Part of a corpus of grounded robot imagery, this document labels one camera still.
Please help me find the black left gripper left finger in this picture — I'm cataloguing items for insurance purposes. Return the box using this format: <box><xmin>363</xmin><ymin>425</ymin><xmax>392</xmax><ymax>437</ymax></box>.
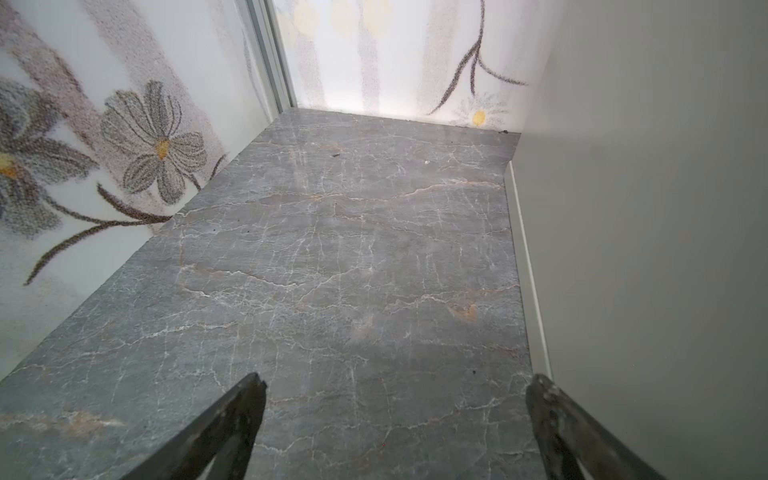
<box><xmin>124</xmin><ymin>372</ymin><xmax>267</xmax><ymax>480</ymax></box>

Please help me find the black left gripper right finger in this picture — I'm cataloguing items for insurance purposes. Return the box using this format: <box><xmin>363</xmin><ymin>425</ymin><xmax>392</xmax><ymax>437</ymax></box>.
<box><xmin>526</xmin><ymin>373</ymin><xmax>663</xmax><ymax>479</ymax></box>

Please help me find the grey metal cabinet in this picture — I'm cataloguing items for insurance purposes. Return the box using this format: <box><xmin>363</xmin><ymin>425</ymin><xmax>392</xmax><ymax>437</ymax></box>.
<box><xmin>511</xmin><ymin>1</ymin><xmax>767</xmax><ymax>479</ymax></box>

